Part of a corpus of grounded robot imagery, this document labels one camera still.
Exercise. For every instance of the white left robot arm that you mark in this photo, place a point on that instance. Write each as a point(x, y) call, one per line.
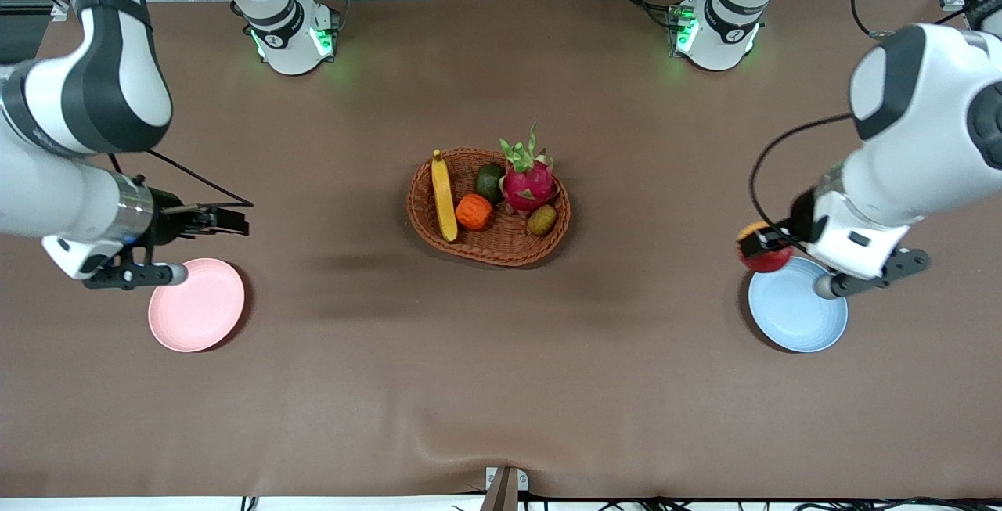
point(924, 104)

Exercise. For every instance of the red yellow apple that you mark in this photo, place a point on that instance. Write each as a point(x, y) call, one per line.
point(767, 264)

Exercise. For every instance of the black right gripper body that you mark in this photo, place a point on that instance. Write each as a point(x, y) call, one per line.
point(165, 209)

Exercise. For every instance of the pink plate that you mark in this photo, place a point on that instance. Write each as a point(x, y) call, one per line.
point(196, 311)

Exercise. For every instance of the brown woven wicker basket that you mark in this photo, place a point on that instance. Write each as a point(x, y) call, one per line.
point(501, 241)

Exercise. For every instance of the pink dragon fruit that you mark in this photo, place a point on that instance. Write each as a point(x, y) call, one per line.
point(528, 182)

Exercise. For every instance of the grey camera stand bracket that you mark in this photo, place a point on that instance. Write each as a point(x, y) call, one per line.
point(505, 487)

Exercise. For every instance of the yellow banana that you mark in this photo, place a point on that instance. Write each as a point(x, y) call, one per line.
point(444, 198)

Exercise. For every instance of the orange fruit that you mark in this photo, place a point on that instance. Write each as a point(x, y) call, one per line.
point(473, 212)

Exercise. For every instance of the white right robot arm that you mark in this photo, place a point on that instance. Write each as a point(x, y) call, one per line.
point(94, 88)

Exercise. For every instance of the brown green kiwi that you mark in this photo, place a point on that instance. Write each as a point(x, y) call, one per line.
point(542, 221)

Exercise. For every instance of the light blue plate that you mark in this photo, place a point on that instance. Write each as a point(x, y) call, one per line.
point(797, 319)

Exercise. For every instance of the dark green avocado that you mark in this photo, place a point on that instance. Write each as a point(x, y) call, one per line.
point(490, 182)

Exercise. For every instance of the brown table cloth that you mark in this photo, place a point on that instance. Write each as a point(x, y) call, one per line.
point(501, 378)

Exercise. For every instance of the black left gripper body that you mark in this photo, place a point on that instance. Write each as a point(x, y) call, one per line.
point(801, 218)

